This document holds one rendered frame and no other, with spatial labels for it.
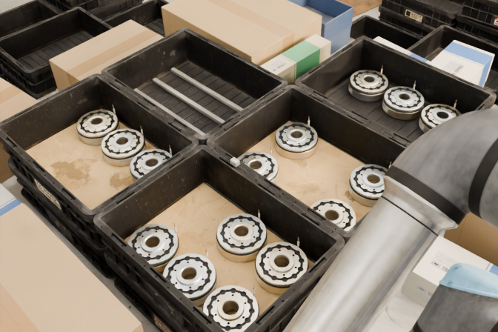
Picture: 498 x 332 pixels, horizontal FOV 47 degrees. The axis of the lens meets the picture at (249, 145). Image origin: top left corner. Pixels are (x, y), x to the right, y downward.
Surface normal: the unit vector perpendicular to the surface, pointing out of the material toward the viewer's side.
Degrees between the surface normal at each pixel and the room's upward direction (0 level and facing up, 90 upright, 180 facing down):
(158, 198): 90
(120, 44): 0
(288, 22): 0
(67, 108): 90
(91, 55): 0
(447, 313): 51
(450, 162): 55
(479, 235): 90
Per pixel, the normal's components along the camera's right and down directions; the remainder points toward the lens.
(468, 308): -0.56, -0.23
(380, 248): -0.34, -0.22
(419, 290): -0.64, 0.53
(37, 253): -0.02, -0.73
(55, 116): 0.72, 0.46
